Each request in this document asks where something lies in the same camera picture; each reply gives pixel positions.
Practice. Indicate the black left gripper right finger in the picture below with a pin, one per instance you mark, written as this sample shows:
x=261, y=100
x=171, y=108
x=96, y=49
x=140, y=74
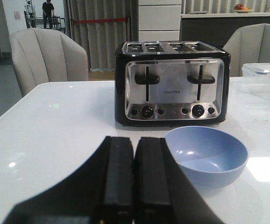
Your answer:
x=163, y=194

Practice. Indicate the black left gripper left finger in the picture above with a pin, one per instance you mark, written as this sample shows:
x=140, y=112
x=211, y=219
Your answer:
x=100, y=191

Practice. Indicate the blue bowl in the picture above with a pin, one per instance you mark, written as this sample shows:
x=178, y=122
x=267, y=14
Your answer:
x=207, y=156

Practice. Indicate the black silver four-slot toaster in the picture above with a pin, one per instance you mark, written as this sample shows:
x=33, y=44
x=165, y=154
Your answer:
x=171, y=83

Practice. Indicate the beige armchair left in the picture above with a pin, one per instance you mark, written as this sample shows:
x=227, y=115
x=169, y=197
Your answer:
x=45, y=55

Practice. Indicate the beige armchair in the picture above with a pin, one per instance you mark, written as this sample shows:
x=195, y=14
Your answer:
x=248, y=44
x=45, y=55

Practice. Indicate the clear plastic storage box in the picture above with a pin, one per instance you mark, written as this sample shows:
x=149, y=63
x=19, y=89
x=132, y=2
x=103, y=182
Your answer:
x=256, y=79

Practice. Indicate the red barrier tape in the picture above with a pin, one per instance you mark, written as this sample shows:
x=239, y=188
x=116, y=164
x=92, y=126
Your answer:
x=100, y=20

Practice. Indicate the metal cart in background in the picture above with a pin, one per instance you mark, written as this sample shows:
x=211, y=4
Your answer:
x=58, y=23

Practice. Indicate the white drawer cabinet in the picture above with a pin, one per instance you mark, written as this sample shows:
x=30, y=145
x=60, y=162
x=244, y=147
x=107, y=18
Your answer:
x=159, y=20

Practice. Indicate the dark counter with white top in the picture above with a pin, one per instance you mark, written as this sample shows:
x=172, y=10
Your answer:
x=216, y=29

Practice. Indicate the beige armchair right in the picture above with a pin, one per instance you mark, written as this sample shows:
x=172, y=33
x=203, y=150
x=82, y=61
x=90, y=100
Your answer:
x=248, y=44

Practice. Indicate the person in black clothes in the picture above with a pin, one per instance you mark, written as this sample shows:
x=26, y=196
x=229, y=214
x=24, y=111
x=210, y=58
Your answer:
x=48, y=12

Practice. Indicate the fruit plate on counter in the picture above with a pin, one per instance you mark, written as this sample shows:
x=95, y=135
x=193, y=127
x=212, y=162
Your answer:
x=240, y=8

